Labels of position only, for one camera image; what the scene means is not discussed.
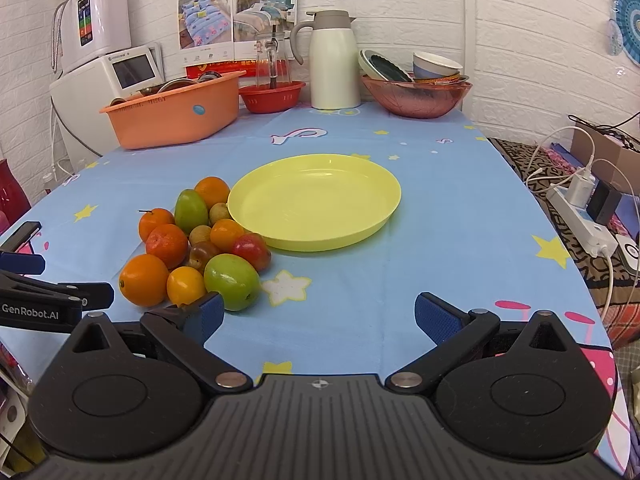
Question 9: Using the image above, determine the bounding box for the dark red-brown plum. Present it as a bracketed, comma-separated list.
[186, 240, 220, 274]

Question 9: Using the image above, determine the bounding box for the yellow plastic plate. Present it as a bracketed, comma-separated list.
[228, 154, 401, 252]

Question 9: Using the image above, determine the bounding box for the white phone charger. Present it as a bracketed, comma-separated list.
[565, 162, 596, 209]

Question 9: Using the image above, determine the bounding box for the blue white ceramic bowl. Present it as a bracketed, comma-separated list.
[412, 51, 463, 79]

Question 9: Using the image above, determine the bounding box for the red apple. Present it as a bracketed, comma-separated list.
[231, 233, 271, 273]

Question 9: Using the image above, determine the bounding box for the tangerine with stem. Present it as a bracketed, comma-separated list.
[138, 208, 175, 243]

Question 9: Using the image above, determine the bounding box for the steel pot lid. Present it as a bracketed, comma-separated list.
[157, 78, 198, 93]

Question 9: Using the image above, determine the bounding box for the small yellow-orange citrus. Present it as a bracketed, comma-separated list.
[166, 266, 206, 307]

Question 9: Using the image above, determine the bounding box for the white power strip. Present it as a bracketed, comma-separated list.
[546, 186, 618, 258]

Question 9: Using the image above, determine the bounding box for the large orange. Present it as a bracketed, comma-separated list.
[118, 254, 169, 308]

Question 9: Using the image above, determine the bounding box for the red vase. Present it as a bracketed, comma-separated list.
[0, 158, 30, 233]

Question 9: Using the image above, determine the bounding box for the cardboard box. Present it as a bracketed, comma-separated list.
[570, 122, 640, 193]

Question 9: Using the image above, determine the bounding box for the pink glass bowl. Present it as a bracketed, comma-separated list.
[361, 76, 472, 119]

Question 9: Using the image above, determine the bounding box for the black power adapter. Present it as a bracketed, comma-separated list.
[586, 180, 623, 226]

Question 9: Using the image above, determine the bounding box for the white countertop appliance with screen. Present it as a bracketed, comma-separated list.
[50, 42, 165, 171]

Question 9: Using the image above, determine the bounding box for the green mango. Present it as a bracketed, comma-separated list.
[174, 188, 209, 235]

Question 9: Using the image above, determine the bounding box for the tan longan fruit back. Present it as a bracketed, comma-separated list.
[208, 203, 231, 226]

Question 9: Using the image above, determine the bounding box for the red plastic colander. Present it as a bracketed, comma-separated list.
[239, 81, 306, 114]

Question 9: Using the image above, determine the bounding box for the white green dish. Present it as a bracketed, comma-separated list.
[358, 49, 413, 82]

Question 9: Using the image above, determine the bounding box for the green apple front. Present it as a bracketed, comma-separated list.
[204, 254, 262, 312]

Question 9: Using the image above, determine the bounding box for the white water purifier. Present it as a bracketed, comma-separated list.
[52, 0, 132, 74]

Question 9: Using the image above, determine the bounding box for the glass pitcher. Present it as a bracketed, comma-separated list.
[254, 24, 292, 90]

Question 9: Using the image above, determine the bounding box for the orange plastic basket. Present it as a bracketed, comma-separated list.
[100, 70, 244, 150]

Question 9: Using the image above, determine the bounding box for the white thermos jug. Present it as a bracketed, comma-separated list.
[290, 9, 361, 110]

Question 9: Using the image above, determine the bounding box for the bedding poster calendar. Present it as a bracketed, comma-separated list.
[177, 0, 297, 76]

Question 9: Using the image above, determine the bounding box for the small orange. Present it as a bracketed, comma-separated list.
[209, 219, 245, 252]

